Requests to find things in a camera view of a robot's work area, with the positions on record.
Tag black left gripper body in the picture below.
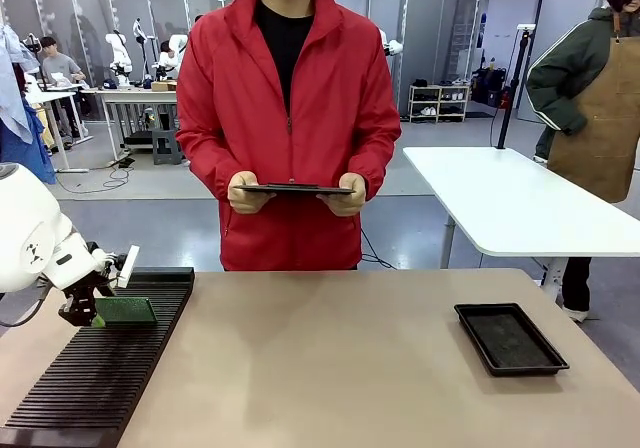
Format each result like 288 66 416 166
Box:
58 278 110 327

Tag green PCB board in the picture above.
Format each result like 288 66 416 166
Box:
94 295 159 327

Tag black clipboard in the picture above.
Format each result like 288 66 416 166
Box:
232 182 358 198

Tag red-sleeved left forearm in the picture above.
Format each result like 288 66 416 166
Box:
349 117 403 202

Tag red-sleeved right forearm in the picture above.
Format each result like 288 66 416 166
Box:
175 127 252 202

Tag black slotted PCB rack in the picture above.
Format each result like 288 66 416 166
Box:
0 266 196 448

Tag person's right hand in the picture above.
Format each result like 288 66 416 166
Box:
227 170 277 216

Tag person's left hand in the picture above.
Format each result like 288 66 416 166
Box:
315 172 368 218

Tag grey step stool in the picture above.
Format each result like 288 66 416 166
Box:
150 127 183 166

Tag person in blue shirt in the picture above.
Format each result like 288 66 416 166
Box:
0 22 59 186

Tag white workbench with robots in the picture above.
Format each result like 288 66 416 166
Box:
81 85 180 167

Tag white standing desk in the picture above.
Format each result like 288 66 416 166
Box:
23 87 94 175

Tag seated person in grey shirt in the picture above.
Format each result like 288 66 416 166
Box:
39 36 88 140

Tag person in red jacket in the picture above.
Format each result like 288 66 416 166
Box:
174 0 403 273

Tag wooden shoe rack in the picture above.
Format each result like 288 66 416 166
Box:
407 83 472 124

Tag white table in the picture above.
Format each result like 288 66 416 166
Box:
402 146 640 314

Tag black plastic tray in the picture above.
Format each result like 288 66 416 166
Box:
453 302 571 378

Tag black bags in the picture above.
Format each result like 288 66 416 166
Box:
471 65 512 109

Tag person in brown apron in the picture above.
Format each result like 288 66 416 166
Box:
525 0 640 325

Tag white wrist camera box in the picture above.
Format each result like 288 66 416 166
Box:
116 245 141 289

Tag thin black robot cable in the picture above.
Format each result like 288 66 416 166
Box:
0 278 54 329

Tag black floor cables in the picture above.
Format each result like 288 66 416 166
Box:
53 155 137 195

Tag white robot with black cable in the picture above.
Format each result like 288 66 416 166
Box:
21 32 47 92

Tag black camera pole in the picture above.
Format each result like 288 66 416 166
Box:
492 23 537 150

